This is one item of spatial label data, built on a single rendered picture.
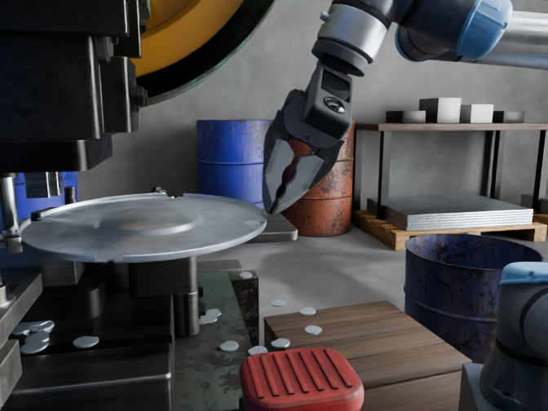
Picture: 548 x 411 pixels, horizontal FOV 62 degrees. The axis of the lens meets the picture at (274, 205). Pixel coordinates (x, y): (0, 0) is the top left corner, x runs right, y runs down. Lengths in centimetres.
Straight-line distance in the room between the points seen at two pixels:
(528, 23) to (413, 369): 74
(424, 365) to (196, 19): 89
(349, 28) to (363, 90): 365
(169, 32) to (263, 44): 309
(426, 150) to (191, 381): 411
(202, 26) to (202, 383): 64
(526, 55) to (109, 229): 60
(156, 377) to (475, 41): 49
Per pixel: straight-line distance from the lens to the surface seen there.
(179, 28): 92
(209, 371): 53
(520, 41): 75
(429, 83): 449
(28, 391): 43
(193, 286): 57
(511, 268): 83
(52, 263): 54
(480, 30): 60
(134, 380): 41
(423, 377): 117
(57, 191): 59
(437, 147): 455
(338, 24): 56
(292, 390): 28
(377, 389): 111
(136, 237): 53
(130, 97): 53
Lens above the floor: 91
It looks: 11 degrees down
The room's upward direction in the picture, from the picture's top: straight up
